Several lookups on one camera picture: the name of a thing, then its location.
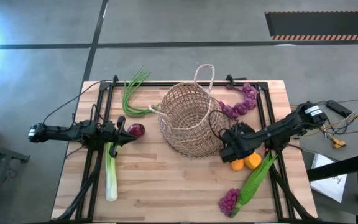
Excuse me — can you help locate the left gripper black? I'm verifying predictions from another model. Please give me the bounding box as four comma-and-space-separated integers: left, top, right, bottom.
103, 116, 138, 158

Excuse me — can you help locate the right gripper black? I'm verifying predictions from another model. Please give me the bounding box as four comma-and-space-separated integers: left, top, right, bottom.
218, 123, 259, 164

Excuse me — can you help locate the red onion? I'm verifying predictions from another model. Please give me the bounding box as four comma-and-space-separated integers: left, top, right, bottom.
127, 123, 146, 139

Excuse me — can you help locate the long purple grape string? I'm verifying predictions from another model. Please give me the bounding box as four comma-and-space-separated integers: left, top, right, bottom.
217, 82, 260, 121

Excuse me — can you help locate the white and green leek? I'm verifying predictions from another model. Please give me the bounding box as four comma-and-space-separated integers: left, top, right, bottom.
104, 141, 119, 202

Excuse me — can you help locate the green corn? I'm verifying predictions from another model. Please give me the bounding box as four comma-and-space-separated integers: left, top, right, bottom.
230, 151, 280, 219

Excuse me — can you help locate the woven wicker basket with handles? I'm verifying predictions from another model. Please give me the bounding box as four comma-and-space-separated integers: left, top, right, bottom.
149, 63, 233, 159

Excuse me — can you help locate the yellow bell pepper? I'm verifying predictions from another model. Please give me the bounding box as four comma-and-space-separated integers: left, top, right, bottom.
243, 152, 263, 171

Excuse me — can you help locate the small purple grape bunch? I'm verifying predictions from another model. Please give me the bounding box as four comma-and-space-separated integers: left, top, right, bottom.
218, 187, 241, 218

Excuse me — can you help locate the white paper sheet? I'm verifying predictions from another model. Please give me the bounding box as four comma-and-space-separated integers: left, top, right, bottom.
309, 153, 348, 204

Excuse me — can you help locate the black power brick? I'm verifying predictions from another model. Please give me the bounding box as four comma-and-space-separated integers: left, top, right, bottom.
326, 99, 353, 118

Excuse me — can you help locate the black desk with dark bar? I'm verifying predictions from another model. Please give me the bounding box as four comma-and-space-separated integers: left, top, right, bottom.
306, 151, 358, 224

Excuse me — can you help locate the black mat with hazard stripes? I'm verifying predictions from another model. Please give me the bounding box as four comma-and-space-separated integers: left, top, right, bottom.
264, 10, 358, 42

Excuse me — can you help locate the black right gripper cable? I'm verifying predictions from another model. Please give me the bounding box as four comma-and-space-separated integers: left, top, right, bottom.
208, 110, 230, 140

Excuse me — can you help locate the black aluminium table frame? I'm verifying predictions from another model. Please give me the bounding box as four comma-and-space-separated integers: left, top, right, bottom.
53, 73, 318, 223

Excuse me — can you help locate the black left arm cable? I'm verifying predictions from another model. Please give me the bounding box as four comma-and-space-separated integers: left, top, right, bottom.
41, 79, 115, 126

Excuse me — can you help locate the yellow cable connector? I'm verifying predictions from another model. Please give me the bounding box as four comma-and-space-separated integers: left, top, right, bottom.
332, 138, 347, 150

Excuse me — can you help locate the yellow cable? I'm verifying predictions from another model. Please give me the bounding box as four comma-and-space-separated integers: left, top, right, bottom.
290, 105, 358, 138

